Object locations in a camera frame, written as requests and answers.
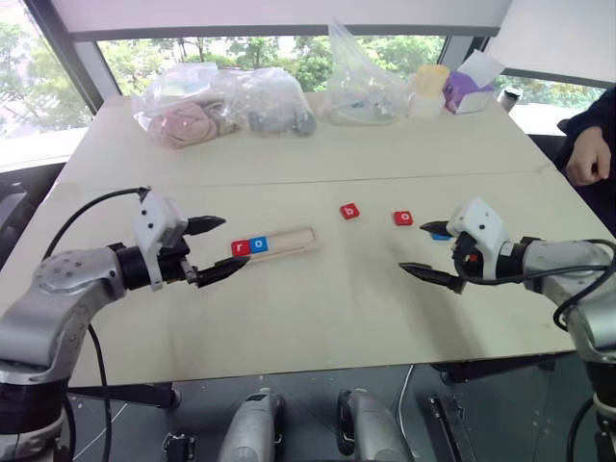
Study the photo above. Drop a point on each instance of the small black metal bracket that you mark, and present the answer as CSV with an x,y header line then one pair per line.
x,y
179,447

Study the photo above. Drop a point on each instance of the black chair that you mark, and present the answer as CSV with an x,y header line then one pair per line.
x,y
24,202

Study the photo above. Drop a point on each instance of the red letter tile o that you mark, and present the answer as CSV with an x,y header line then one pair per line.
x,y
404,218

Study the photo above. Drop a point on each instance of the bystander bare hand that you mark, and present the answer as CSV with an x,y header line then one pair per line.
x,y
587,159

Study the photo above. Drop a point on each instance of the black flat bar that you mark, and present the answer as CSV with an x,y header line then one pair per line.
x,y
447,428

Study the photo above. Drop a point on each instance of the plastic bag with grey items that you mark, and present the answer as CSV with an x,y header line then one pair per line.
x,y
274,110

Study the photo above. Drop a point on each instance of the red letter tile r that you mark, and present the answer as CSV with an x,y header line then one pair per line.
x,y
239,248

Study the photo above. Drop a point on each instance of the dark metal tumbler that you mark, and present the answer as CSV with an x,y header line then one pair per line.
x,y
509,98

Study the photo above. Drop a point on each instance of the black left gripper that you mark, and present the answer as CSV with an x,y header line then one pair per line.
x,y
173,260

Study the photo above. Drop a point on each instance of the tall clear plastic bag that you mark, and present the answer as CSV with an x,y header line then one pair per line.
x,y
356,96

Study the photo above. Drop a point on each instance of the bystander dark sleeve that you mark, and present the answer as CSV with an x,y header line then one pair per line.
x,y
597,110

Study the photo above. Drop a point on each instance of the blue letter tile o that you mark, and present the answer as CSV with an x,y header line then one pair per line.
x,y
258,245

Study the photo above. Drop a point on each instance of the purple tissue box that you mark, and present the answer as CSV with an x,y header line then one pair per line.
x,y
469,91

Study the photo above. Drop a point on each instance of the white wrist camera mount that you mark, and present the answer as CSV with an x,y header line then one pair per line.
x,y
481,219
154,216

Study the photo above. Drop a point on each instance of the black table frame bar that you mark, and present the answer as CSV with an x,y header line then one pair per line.
x,y
135,395
491,368

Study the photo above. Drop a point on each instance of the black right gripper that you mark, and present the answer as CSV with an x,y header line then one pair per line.
x,y
466,252

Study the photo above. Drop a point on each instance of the red letter tile b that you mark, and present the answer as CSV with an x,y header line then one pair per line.
x,y
350,212

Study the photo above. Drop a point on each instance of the blue letter tile t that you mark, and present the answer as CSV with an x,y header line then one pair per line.
x,y
440,236

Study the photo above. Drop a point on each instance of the plastic bag with pink cloth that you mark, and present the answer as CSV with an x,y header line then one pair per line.
x,y
183,122

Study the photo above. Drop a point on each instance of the wooden letter tray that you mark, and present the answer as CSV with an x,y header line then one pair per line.
x,y
293,238

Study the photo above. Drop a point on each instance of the yellow and white plastic cup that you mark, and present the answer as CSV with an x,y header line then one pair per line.
x,y
428,91

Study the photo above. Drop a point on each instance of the grey rounded robot leg shape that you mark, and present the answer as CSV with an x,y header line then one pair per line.
x,y
370,428
250,428

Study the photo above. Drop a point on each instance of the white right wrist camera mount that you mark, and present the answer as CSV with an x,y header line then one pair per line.
x,y
481,219

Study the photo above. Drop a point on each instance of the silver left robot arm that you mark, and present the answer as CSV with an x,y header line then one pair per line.
x,y
62,279

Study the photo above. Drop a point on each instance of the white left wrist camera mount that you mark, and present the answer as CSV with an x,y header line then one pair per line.
x,y
154,216

